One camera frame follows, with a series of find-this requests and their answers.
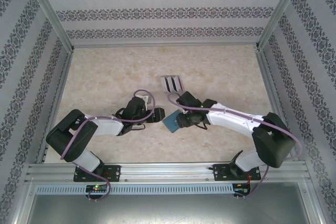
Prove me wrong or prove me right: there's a blue card holder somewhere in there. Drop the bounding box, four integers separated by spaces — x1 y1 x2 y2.
161 110 184 133

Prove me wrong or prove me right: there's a grey metal panel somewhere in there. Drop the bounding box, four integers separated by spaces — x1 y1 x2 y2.
26 194 320 224

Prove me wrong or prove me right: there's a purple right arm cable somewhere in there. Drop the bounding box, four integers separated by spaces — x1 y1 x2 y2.
167 92 303 200

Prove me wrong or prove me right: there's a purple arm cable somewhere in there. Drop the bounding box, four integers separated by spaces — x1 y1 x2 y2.
167 92 303 200
60 89 156 203

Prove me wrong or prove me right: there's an aluminium mounting rail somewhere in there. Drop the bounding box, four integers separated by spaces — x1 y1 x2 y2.
25 162 308 183

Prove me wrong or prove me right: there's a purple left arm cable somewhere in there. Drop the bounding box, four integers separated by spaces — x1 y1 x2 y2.
60 89 156 203

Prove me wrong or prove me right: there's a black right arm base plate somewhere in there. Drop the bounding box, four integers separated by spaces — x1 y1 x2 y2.
214 163 261 182

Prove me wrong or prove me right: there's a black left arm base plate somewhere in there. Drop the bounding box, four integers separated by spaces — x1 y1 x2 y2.
74 164 121 183

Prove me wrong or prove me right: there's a grey slotted cable duct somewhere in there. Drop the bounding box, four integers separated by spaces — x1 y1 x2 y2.
35 184 234 195

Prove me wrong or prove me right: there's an aluminium side rail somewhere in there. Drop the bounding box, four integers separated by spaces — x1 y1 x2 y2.
256 48 292 159
35 49 76 163

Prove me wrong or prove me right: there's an aluminium frame post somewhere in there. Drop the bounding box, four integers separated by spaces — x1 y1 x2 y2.
256 0 310 51
25 0 76 53

